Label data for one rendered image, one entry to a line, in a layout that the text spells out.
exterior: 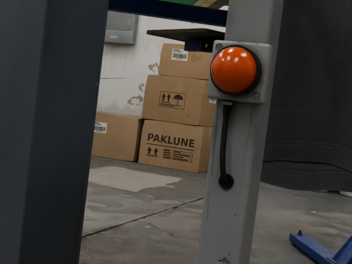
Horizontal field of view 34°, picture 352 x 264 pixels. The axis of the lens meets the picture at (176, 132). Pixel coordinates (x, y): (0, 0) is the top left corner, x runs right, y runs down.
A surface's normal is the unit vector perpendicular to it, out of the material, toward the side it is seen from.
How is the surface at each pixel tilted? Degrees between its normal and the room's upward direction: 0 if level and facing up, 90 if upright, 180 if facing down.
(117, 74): 90
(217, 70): 100
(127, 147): 90
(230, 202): 90
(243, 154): 90
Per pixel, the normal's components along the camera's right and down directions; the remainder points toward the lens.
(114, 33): -0.37, 0.00
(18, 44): -0.60, -0.04
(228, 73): -0.23, 0.19
